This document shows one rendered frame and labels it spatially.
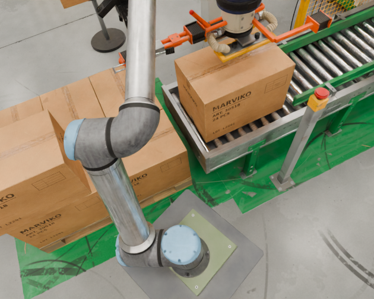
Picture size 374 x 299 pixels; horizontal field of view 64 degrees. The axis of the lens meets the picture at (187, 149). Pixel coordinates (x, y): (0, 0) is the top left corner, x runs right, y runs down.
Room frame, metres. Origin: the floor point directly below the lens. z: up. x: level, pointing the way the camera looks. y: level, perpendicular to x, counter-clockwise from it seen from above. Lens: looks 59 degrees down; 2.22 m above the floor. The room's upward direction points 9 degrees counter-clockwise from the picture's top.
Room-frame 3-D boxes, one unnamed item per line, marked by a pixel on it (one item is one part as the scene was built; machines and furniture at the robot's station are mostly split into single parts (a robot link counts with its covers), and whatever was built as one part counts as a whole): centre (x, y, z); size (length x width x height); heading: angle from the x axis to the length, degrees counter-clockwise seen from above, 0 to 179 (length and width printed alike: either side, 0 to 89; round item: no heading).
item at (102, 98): (1.30, 0.72, 0.34); 1.20 x 1.00 x 0.40; 109
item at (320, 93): (0.93, -0.71, 1.02); 0.07 x 0.07 x 0.04
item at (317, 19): (1.21, -0.73, 1.24); 0.09 x 0.08 x 0.05; 20
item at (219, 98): (1.33, -0.35, 0.75); 0.60 x 0.40 x 0.40; 109
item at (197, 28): (1.27, -0.13, 1.24); 0.10 x 0.08 x 0.06; 20
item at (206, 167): (1.22, -0.01, 0.48); 0.70 x 0.03 x 0.15; 19
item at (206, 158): (1.22, -0.01, 0.58); 0.70 x 0.03 x 0.06; 19
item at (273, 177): (0.93, -0.71, 0.01); 0.15 x 0.15 x 0.03; 19
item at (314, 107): (0.93, -0.71, 0.50); 0.07 x 0.07 x 1.00; 19
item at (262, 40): (1.26, -0.39, 1.13); 0.34 x 0.10 x 0.05; 110
